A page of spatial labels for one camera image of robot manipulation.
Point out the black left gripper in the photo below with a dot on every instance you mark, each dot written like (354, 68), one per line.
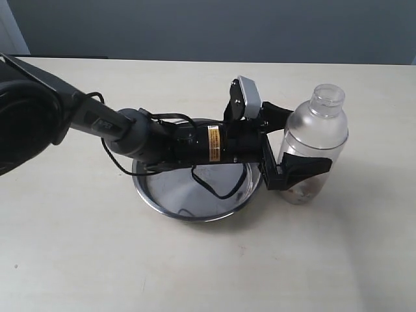
(246, 141)

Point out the clear plastic shaker bottle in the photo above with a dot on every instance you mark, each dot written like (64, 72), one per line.
(318, 126)

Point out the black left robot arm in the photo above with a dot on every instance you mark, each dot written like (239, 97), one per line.
(38, 109)

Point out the round steel tray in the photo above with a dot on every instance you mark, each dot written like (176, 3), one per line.
(196, 192)

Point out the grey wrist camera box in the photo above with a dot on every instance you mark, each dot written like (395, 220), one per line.
(251, 97)

